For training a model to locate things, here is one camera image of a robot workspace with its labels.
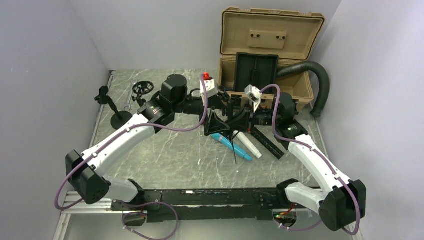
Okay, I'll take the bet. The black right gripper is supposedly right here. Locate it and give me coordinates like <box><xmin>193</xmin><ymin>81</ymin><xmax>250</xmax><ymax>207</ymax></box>
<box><xmin>225</xmin><ymin>100</ymin><xmax>280</xmax><ymax>134</ymax></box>

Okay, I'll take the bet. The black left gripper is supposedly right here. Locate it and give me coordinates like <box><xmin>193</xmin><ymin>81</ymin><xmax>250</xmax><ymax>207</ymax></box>
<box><xmin>173</xmin><ymin>93</ymin><xmax>230</xmax><ymax>133</ymax></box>

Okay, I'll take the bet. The white microphone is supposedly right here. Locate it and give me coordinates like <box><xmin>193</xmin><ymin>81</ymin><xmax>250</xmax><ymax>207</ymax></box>
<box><xmin>233</xmin><ymin>131</ymin><xmax>263</xmax><ymax>159</ymax></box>

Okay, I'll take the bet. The cyan microphone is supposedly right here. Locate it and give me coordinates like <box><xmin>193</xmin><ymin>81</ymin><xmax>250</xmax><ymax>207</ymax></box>
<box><xmin>210</xmin><ymin>133</ymin><xmax>253</xmax><ymax>162</ymax></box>

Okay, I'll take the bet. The black microphone silver grille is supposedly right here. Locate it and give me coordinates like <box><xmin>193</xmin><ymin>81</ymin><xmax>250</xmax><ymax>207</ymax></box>
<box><xmin>250</xmin><ymin>127</ymin><xmax>284</xmax><ymax>160</ymax></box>

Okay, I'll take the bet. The black tripod stand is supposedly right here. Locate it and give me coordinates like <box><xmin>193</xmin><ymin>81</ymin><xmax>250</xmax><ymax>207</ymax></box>
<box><xmin>209</xmin><ymin>86</ymin><xmax>250</xmax><ymax>143</ymax></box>
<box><xmin>131</xmin><ymin>81</ymin><xmax>154</xmax><ymax>107</ymax></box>

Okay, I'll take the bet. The black round base mic stand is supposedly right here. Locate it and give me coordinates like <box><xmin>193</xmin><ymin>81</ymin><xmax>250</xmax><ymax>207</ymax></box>
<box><xmin>94</xmin><ymin>85</ymin><xmax>133</xmax><ymax>130</ymax></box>

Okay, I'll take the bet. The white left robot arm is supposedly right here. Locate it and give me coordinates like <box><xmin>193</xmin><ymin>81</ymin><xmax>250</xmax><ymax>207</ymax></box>
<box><xmin>65</xmin><ymin>73</ymin><xmax>229</xmax><ymax>210</ymax></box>

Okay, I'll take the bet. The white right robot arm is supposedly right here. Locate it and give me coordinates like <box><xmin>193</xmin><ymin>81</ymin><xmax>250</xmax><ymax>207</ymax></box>
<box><xmin>268</xmin><ymin>92</ymin><xmax>367</xmax><ymax>236</ymax></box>

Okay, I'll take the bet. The black tool tray insert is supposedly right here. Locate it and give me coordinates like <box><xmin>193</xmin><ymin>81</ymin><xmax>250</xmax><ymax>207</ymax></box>
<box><xmin>233</xmin><ymin>52</ymin><xmax>279</xmax><ymax>92</ymax></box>

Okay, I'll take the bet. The silver open-end wrench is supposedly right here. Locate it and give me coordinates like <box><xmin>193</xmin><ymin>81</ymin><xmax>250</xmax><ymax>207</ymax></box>
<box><xmin>121</xmin><ymin>82</ymin><xmax>137</xmax><ymax>112</ymax></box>

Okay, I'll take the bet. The tan plastic toolbox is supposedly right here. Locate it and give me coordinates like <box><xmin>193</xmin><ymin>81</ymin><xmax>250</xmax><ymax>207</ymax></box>
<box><xmin>217</xmin><ymin>7</ymin><xmax>326</xmax><ymax>89</ymax></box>

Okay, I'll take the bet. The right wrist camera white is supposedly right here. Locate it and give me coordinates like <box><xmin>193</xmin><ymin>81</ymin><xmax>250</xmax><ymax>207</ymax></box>
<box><xmin>244</xmin><ymin>84</ymin><xmax>262</xmax><ymax>113</ymax></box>

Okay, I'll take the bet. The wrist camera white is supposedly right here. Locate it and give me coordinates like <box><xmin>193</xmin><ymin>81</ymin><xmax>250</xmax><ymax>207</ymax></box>
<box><xmin>200</xmin><ymin>72</ymin><xmax>219</xmax><ymax>99</ymax></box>
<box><xmin>244</xmin><ymin>84</ymin><xmax>262</xmax><ymax>113</ymax></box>

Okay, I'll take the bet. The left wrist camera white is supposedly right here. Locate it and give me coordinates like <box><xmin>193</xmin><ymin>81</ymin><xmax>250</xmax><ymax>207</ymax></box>
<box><xmin>200</xmin><ymin>72</ymin><xmax>219</xmax><ymax>99</ymax></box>

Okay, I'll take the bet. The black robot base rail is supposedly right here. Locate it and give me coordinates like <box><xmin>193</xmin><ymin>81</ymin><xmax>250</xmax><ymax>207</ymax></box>
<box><xmin>110</xmin><ymin>187</ymin><xmax>303</xmax><ymax>224</ymax></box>

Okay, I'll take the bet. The black corrugated hose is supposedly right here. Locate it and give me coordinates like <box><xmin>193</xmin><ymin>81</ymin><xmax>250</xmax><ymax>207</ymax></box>
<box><xmin>276</xmin><ymin>60</ymin><xmax>331</xmax><ymax>118</ymax></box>

